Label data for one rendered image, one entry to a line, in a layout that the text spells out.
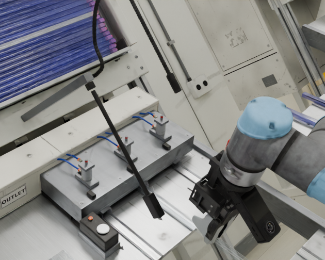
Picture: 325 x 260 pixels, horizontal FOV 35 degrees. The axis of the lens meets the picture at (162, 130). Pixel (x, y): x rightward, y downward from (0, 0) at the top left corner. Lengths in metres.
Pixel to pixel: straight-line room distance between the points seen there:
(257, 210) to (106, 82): 0.53
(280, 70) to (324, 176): 1.23
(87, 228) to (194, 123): 2.39
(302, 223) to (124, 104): 0.49
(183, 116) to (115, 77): 2.04
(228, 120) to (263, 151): 2.75
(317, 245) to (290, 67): 1.01
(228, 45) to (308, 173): 1.36
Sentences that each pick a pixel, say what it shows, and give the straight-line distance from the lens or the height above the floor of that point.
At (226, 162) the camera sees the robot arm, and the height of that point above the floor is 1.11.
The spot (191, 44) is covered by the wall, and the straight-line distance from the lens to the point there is 3.52.
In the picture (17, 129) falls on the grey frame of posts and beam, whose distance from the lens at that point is 1.13.
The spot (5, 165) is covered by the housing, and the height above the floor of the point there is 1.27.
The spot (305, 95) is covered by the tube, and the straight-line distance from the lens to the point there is 1.40.
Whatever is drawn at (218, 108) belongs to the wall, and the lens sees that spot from 3.50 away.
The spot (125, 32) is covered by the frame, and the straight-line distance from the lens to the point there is 1.29.
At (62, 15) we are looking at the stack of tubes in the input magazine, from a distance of 1.23.
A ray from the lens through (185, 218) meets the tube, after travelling 1.07.
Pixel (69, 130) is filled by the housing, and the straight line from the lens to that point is 1.16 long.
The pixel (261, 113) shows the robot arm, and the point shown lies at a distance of 0.78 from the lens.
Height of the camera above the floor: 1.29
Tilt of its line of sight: 5 degrees down
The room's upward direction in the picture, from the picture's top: 27 degrees counter-clockwise
